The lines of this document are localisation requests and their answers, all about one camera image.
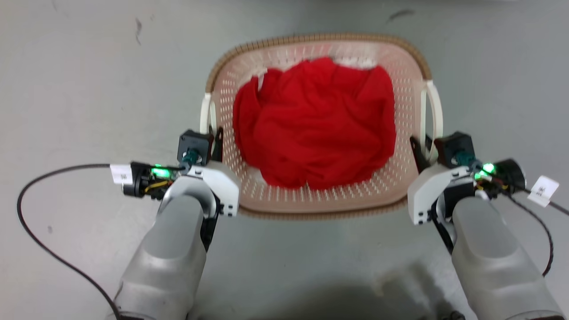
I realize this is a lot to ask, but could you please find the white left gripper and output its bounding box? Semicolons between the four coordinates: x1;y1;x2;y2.
188;127;241;217

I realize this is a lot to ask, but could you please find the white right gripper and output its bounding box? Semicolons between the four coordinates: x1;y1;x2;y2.
407;135;473;225

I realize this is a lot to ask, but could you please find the pink perforated plastic laundry basket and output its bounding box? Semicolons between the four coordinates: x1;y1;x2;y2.
200;32;444;221

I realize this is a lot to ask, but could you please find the red garment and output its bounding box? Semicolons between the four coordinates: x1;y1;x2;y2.
232;57;397;191

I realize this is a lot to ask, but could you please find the white cloth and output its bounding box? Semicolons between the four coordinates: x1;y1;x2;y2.
331;53;379;70

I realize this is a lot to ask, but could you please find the white cable label tag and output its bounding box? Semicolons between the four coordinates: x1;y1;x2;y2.
109;164;133;185
527;175;560;208

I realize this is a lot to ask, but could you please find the thin black cable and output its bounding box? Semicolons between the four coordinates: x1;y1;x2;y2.
524;188;569;217
506;192;555;277
16;164;121;320

